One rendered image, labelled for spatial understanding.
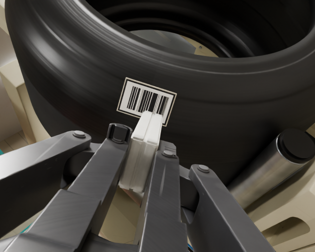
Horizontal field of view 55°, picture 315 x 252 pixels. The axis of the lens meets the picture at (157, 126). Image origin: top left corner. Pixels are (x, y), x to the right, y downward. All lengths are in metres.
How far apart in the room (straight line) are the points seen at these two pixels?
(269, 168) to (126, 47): 0.23
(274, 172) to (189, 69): 0.17
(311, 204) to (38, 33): 0.37
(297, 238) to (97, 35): 0.35
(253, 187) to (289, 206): 0.07
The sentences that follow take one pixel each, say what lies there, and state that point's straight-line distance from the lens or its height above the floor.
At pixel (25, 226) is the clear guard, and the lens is 1.10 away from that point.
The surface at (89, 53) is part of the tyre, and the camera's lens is 0.36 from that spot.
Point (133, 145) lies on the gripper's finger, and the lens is 0.16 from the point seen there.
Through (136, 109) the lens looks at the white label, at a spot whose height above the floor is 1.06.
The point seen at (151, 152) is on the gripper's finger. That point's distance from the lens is 0.16.
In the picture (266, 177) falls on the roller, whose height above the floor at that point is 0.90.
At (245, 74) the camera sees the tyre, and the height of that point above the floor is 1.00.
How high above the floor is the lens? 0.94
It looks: 15 degrees up
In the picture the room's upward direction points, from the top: 48 degrees counter-clockwise
